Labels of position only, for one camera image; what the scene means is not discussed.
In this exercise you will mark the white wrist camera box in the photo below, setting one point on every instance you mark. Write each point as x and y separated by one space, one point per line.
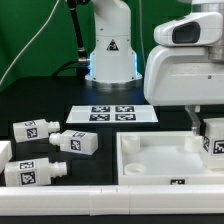
195 29

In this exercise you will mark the white left obstacle block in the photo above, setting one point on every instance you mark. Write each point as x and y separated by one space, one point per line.
5 154

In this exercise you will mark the white marker sheet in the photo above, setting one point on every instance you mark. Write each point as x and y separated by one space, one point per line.
112 114

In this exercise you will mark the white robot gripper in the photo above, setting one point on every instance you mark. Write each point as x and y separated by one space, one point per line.
183 76

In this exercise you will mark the white square table top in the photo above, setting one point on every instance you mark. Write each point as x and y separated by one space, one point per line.
163 158

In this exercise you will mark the white front obstacle rail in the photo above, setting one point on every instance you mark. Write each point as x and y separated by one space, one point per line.
111 200

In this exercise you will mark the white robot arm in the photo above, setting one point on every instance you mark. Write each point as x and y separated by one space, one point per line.
113 62

